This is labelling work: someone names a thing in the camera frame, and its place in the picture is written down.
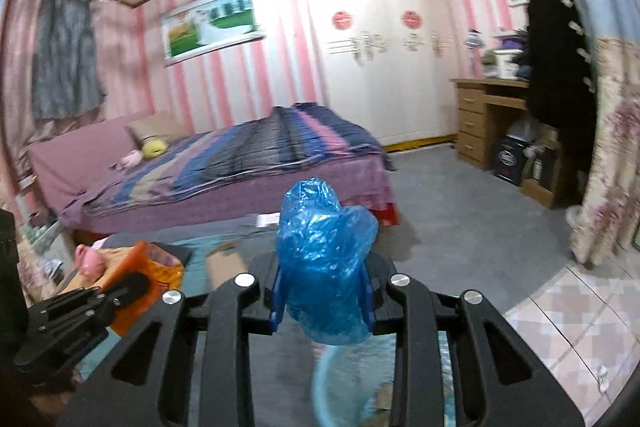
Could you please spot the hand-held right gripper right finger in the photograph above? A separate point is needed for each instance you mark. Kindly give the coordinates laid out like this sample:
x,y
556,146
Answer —
x,y
371,314

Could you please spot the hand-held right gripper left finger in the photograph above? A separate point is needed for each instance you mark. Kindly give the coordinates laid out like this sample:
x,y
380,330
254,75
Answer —
x,y
276,307

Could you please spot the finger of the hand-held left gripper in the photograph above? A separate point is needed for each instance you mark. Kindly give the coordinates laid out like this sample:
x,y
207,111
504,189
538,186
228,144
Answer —
x,y
95,304

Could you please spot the orange plastic bag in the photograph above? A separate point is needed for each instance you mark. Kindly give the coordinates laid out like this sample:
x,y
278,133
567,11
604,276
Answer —
x,y
150,267

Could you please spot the blue plastic bag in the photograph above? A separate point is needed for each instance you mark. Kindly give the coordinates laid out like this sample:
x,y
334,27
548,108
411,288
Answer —
x,y
325,257

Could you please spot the light blue plastic basket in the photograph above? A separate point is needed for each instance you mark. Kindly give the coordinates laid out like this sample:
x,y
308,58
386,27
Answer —
x,y
325,387

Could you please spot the pink piggy bank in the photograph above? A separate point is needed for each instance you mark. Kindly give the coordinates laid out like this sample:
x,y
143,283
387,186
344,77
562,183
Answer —
x,y
92,263

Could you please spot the brown cardboard piece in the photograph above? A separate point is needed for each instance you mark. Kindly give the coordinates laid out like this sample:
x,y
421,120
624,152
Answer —
x,y
222,267

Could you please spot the orange teal grey striped cloth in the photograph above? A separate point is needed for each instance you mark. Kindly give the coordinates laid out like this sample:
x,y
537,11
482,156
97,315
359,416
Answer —
x,y
190,232

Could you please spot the purple bed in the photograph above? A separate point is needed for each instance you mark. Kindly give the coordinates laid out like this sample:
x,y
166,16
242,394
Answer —
x,y
60,167

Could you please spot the pink plush toy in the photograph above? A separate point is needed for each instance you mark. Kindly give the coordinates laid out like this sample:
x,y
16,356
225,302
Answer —
x,y
131,159

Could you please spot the striped quilt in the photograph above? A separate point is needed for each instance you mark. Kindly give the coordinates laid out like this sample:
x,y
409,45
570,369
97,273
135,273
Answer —
x,y
260,152

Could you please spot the beige pillow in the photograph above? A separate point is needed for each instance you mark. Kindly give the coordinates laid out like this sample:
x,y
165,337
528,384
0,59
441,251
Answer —
x,y
155,127

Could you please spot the black box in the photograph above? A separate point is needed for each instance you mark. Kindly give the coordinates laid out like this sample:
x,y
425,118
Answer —
x,y
510,159

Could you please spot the wooden desk with drawers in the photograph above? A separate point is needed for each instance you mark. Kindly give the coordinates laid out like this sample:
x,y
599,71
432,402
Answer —
x,y
475,122

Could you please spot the white wardrobe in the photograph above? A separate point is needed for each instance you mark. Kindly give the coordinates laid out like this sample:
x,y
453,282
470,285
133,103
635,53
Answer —
x,y
380,92

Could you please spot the grey hanging cloth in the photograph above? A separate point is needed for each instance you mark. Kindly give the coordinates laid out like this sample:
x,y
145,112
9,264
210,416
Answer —
x,y
65,57

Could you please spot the pink patterned curtain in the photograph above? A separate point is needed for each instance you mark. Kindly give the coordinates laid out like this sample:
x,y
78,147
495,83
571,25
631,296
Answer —
x,y
120,72

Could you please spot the white box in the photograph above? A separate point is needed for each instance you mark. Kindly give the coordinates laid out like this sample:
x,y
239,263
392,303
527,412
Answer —
x,y
509,64

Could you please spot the desk lamp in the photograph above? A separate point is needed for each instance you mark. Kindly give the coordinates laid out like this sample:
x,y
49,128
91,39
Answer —
x,y
474,44

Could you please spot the red round sticker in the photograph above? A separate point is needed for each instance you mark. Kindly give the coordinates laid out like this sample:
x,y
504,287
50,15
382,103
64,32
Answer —
x,y
410,19
342,20

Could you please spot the floral curtain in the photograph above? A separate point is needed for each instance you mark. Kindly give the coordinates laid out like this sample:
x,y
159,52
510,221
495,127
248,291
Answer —
x,y
617,132

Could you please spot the black hanging coat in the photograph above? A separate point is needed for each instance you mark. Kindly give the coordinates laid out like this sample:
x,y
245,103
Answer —
x,y
555,57

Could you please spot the framed wall photo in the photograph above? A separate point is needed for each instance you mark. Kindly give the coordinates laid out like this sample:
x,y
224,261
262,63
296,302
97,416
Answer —
x,y
212,24

